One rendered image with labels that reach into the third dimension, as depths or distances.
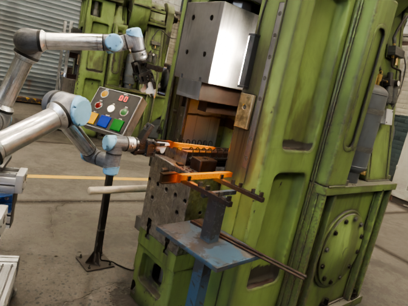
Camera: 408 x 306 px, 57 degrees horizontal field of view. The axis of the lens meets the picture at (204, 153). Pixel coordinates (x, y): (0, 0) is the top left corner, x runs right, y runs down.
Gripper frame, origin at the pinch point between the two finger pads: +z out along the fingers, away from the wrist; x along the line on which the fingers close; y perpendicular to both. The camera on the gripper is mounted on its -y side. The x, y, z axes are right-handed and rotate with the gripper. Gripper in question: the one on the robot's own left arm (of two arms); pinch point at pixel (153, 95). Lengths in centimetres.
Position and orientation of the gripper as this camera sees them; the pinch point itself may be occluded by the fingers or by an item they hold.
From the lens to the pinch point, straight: 205.0
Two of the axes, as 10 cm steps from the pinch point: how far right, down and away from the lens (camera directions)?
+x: 6.3, 2.7, -7.3
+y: -7.6, 4.1, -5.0
